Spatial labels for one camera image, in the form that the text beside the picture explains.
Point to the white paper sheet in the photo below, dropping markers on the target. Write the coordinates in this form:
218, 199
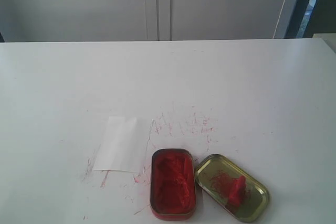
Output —
124, 144

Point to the white cabinet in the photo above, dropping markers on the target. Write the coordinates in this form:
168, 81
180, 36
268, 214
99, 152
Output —
143, 20

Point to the red ink pad tin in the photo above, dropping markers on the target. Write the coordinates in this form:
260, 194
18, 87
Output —
172, 184

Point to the gold tin lid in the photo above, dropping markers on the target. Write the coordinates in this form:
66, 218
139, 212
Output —
214, 175

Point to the red stamp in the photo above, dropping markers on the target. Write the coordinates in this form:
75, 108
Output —
237, 191

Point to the beige side table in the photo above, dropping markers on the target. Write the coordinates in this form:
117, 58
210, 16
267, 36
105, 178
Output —
329, 39

